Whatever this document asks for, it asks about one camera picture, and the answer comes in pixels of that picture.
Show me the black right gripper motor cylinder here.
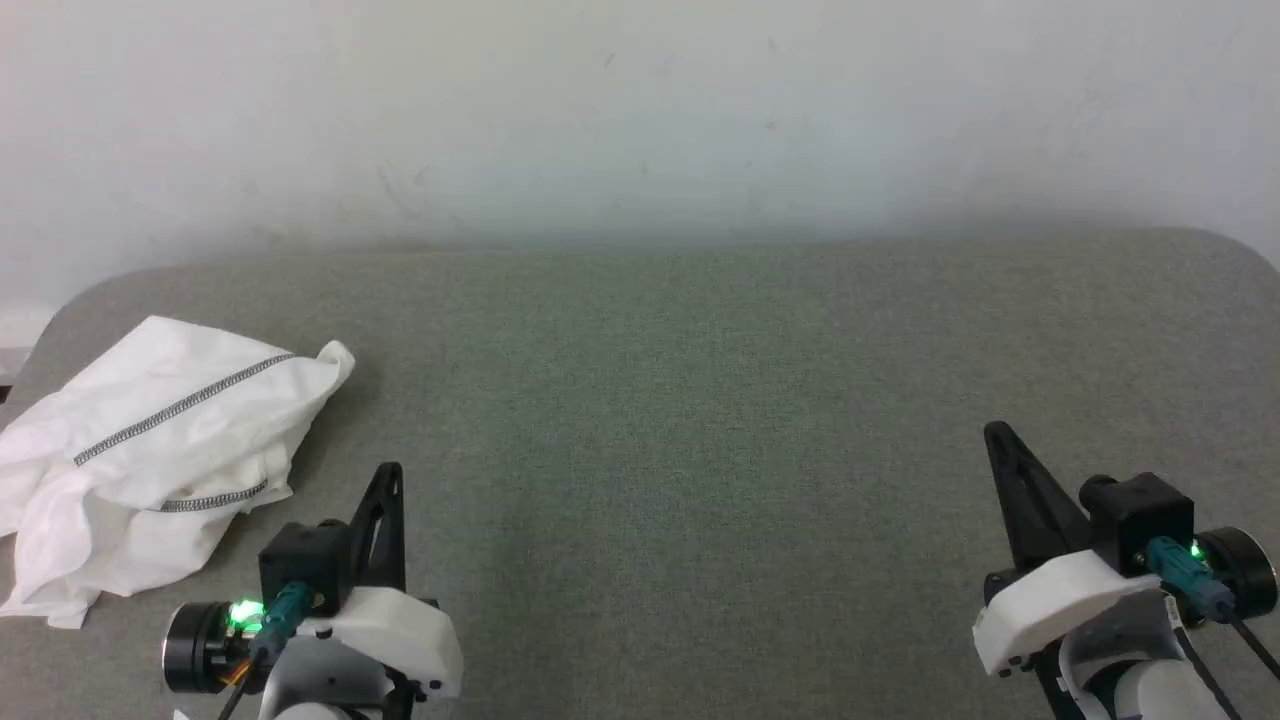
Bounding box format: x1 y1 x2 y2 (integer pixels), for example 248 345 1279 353
1198 526 1280 618

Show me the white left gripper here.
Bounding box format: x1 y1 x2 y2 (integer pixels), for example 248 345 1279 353
305 462 464 699

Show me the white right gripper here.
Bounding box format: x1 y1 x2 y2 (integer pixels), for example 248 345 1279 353
972 420 1167 677

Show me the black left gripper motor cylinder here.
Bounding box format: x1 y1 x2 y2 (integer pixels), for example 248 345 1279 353
163 598 241 694

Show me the right camera cable teal plug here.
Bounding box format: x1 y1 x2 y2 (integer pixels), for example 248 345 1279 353
1143 536 1280 683

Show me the left camera cable teal plug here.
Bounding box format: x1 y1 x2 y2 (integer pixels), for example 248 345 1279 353
218 582 313 720

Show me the camera cable teal plug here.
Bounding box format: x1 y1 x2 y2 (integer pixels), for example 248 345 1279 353
1143 536 1280 683
218 582 313 720

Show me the white t-shirt with grey stitching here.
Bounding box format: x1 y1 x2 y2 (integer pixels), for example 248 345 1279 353
0 315 357 631

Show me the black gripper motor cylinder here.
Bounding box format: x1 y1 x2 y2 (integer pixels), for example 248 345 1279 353
163 598 241 694
1198 526 1280 618

